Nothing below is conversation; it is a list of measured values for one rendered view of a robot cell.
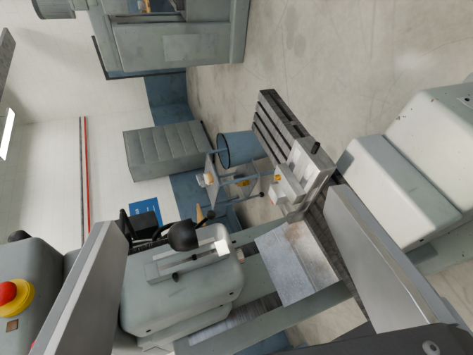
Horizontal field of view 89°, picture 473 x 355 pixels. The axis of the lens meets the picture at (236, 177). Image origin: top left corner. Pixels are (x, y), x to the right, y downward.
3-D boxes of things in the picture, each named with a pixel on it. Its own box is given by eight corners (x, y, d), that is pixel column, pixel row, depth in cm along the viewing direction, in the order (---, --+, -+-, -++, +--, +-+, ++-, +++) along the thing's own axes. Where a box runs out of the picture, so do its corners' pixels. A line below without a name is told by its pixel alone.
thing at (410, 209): (378, 130, 82) (350, 136, 78) (468, 218, 63) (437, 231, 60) (321, 206, 121) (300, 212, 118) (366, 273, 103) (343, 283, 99)
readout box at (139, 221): (153, 207, 105) (101, 220, 99) (157, 225, 100) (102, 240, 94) (160, 227, 121) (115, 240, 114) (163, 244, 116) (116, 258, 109)
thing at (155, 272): (224, 239, 65) (143, 265, 59) (229, 252, 63) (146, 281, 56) (224, 244, 68) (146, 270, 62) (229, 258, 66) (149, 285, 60)
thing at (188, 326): (210, 239, 89) (136, 262, 81) (234, 308, 76) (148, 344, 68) (209, 256, 104) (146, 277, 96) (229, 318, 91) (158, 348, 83)
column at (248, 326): (402, 177, 156) (155, 254, 109) (465, 243, 131) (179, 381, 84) (362, 214, 196) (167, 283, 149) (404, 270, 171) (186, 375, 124)
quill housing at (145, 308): (224, 216, 73) (110, 249, 64) (250, 284, 62) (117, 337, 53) (220, 241, 88) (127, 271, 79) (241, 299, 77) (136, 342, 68)
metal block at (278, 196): (284, 182, 93) (270, 185, 91) (292, 194, 89) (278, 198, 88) (281, 189, 97) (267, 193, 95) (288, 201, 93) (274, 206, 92)
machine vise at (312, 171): (312, 134, 84) (284, 140, 80) (338, 166, 75) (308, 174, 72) (286, 192, 111) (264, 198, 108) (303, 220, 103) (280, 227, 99)
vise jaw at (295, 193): (286, 162, 91) (276, 164, 90) (306, 193, 83) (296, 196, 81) (281, 172, 96) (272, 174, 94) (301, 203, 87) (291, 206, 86)
